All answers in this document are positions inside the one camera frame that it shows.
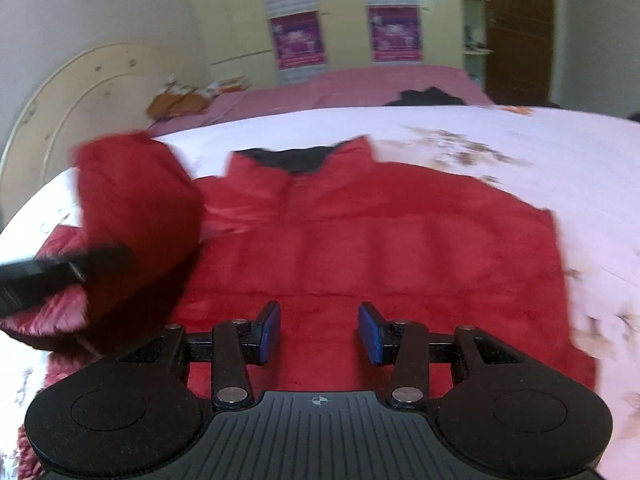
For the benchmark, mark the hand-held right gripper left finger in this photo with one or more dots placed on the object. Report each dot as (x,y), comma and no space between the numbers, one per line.
(269,332)

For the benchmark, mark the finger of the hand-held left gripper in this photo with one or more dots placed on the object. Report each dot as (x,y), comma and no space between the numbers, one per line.
(100,260)

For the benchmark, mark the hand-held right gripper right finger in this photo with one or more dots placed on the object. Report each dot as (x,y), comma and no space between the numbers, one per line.
(371,335)

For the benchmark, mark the red puffer jacket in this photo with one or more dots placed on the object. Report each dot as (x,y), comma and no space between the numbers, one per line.
(380,240)

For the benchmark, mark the cream headboard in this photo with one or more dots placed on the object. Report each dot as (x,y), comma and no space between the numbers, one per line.
(65,95)

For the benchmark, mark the orange cloth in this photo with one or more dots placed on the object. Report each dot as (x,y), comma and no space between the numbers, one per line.
(175,102)

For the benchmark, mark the floral bedsheet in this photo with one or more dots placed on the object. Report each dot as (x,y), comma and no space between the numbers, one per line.
(500,130)

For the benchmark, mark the dark cloth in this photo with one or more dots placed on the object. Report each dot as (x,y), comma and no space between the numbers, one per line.
(432,97)

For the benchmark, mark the pink bedsheet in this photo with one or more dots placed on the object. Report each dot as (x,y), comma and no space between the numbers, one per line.
(350,85)

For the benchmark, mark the cream wardrobe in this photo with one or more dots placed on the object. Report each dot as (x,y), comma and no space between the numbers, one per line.
(345,30)

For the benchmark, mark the brown wooden door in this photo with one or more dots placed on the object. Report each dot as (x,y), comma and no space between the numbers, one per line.
(520,30)

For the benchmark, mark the wall shelf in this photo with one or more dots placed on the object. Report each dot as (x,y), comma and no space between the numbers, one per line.
(472,20)

